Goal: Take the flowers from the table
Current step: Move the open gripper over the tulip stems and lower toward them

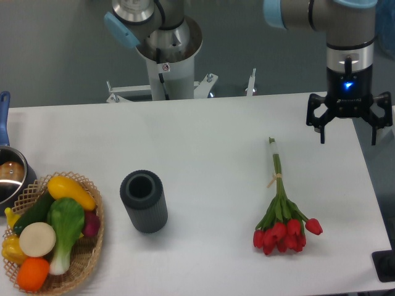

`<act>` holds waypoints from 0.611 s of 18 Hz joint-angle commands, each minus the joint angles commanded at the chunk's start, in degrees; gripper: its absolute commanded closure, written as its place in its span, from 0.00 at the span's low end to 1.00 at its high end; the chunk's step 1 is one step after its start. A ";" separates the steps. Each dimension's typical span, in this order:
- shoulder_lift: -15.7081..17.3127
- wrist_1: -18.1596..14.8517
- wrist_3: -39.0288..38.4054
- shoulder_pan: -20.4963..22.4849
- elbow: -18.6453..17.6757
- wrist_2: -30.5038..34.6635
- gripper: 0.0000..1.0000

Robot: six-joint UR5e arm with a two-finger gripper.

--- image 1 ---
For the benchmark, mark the dark green cucumber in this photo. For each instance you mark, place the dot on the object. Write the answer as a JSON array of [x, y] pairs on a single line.
[[36, 213]]

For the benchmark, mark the orange fruit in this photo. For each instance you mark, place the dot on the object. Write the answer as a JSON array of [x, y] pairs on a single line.
[[32, 274]]

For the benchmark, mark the yellow banana tip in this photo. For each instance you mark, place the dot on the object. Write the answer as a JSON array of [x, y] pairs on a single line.
[[11, 217]]

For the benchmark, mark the purple red radish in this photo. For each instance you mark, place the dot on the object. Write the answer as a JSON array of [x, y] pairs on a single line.
[[92, 225]]

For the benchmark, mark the black device at edge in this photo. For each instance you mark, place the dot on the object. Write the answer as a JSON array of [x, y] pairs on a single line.
[[384, 265]]

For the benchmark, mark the blue plastic bag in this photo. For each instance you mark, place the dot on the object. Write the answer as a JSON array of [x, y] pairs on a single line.
[[384, 26]]

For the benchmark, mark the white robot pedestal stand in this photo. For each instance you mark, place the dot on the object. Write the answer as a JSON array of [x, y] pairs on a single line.
[[170, 61]]

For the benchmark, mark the green bok choy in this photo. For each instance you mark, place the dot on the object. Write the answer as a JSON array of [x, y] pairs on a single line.
[[67, 218]]

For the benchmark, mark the dark grey ribbed vase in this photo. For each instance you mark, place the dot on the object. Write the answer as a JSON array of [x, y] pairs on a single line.
[[142, 194]]

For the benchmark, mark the yellow squash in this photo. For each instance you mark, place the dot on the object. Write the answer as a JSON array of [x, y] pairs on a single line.
[[61, 186]]

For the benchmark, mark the woven wicker basket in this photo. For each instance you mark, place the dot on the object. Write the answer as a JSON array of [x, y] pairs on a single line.
[[85, 253]]

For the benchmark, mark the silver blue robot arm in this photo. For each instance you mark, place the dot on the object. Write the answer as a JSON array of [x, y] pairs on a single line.
[[349, 27]]

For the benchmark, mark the red tulip bouquet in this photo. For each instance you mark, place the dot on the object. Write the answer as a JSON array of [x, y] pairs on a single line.
[[284, 225]]

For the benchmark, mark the blue handled saucepan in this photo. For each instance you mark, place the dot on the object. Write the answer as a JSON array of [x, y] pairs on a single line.
[[16, 173]]

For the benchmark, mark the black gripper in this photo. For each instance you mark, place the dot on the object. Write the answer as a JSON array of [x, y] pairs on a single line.
[[348, 89]]

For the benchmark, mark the white round radish slice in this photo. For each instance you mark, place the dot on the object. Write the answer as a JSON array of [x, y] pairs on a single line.
[[37, 239]]

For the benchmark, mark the yellow bell pepper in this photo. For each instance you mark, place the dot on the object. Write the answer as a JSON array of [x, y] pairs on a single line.
[[11, 250]]

